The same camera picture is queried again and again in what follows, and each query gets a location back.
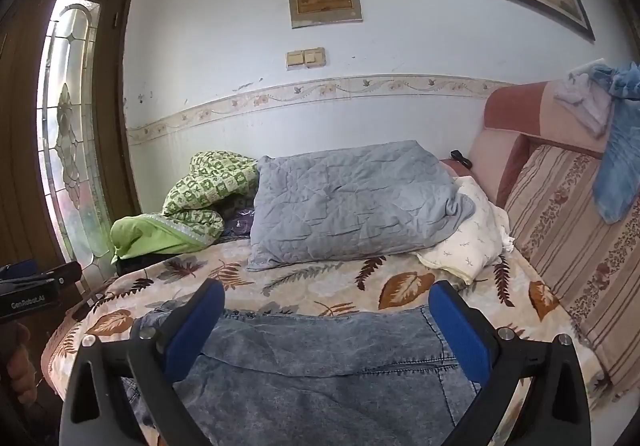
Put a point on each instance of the small black object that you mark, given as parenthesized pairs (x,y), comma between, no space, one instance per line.
(460,157)

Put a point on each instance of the purple cloth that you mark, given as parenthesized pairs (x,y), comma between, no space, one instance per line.
(240,223)

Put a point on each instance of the leaf printed blanket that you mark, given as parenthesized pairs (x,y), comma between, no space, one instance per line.
(350,281)

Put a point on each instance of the green patterned quilt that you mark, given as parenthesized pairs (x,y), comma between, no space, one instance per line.
(200,191)

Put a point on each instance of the person's left hand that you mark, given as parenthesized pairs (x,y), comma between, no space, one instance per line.
(21,366)

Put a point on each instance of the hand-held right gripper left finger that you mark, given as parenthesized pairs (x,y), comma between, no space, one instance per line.
(196,326)

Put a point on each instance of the light blue cloth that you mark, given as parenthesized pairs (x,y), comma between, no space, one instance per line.
(620,166)

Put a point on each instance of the grey quilted pillow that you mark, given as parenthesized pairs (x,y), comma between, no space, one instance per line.
(350,206)

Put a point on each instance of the white printed pillow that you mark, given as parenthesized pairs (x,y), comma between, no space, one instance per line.
(475,236)

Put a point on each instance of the white cloth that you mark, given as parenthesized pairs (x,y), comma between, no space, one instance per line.
(585,101)

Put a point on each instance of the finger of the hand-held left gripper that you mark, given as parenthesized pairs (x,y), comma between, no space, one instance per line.
(65,272)
(86,308)

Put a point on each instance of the wooden door with stained glass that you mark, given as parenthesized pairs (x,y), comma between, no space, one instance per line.
(20,126)

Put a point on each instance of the blue denim pants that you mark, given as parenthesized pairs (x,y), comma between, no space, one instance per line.
(325,376)

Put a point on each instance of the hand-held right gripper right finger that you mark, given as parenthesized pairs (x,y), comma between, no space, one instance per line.
(460,336)

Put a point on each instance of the framed wall plaque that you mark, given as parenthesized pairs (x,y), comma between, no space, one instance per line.
(325,1)

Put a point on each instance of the pink striped sofa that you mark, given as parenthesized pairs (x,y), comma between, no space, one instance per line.
(550,226)

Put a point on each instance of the double light switch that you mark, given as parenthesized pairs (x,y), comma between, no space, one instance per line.
(306,58)

